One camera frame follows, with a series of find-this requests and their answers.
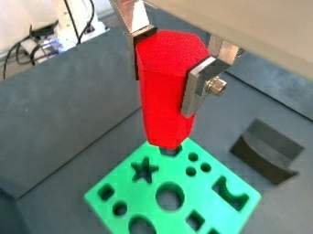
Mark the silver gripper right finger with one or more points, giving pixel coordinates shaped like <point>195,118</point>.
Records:
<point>204,77</point>

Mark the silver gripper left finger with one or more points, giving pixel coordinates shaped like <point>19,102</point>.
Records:
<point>134,19</point>

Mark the red hexagonal prism block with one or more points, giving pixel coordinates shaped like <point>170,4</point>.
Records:
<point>165,57</point>

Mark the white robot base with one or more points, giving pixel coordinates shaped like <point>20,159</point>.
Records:
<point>78,22</point>

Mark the dark grey curved block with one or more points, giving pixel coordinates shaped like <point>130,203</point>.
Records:
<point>268,151</point>

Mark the green shape sorter board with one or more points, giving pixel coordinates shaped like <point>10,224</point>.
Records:
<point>182,194</point>

